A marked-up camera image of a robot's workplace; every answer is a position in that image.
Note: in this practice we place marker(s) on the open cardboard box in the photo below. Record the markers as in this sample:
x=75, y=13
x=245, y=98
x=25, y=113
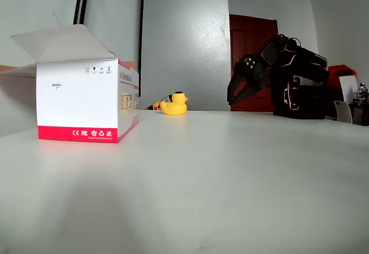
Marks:
x=75, y=101

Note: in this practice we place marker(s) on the metal lab instrument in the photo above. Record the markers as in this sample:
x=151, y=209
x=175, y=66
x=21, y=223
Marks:
x=362, y=92

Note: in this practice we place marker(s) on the red cabinet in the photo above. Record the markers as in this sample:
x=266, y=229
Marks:
x=340, y=70

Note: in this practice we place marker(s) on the white board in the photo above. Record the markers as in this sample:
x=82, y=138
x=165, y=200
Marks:
x=349, y=88

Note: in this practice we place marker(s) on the white chair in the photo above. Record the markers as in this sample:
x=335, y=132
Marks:
x=343, y=112

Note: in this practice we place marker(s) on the red wooden door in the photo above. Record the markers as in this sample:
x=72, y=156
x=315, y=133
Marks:
x=248, y=34

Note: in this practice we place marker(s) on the yellow rubber duck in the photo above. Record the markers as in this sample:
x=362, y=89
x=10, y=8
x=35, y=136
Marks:
x=173, y=108

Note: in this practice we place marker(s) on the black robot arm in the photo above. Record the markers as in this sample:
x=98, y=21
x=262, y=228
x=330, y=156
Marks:
x=305, y=72

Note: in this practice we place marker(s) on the black camera stand pole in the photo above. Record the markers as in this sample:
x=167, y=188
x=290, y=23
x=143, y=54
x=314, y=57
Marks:
x=82, y=0

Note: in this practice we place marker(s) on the red yellow printed package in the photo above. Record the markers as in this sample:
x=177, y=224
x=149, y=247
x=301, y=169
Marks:
x=155, y=105

